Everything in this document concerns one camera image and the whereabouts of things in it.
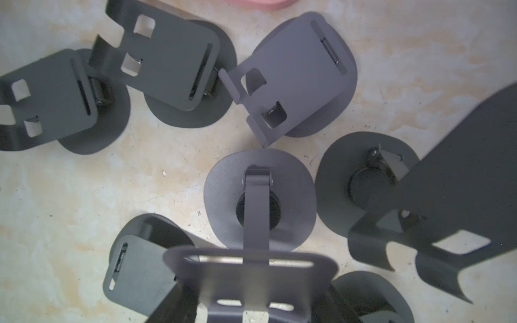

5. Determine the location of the purple phone stand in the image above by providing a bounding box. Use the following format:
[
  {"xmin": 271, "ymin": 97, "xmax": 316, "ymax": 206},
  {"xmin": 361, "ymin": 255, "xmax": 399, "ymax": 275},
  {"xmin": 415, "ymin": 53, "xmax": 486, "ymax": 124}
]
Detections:
[
  {"xmin": 163, "ymin": 149, "xmax": 338, "ymax": 322},
  {"xmin": 219, "ymin": 12, "xmax": 358, "ymax": 148}
]

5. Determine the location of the dark green phone stand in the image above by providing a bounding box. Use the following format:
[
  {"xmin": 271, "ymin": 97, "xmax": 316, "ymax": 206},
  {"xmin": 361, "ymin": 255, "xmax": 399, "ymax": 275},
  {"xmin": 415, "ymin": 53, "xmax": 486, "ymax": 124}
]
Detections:
[
  {"xmin": 102, "ymin": 213, "xmax": 214, "ymax": 316},
  {"xmin": 1, "ymin": 48, "xmax": 131, "ymax": 155},
  {"xmin": 331, "ymin": 271, "xmax": 415, "ymax": 322},
  {"xmin": 315, "ymin": 84, "xmax": 516, "ymax": 299},
  {"xmin": 89, "ymin": 1, "xmax": 237, "ymax": 129}
]

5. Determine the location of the pink tray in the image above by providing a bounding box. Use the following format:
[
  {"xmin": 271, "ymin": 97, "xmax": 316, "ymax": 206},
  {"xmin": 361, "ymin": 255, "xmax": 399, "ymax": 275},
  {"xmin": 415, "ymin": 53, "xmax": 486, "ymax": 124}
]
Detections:
[{"xmin": 230, "ymin": 0, "xmax": 296, "ymax": 11}]

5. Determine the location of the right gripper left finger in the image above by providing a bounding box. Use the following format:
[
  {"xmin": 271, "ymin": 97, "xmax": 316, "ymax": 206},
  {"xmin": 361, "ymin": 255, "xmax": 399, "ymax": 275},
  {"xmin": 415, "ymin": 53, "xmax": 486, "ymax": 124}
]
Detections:
[{"xmin": 145, "ymin": 283, "xmax": 198, "ymax": 323}]

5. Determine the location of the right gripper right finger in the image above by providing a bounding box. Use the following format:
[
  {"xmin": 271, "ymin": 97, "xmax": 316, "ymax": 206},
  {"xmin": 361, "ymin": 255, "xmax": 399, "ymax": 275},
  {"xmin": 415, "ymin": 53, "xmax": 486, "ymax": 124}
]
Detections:
[{"xmin": 310, "ymin": 285, "xmax": 362, "ymax": 323}]

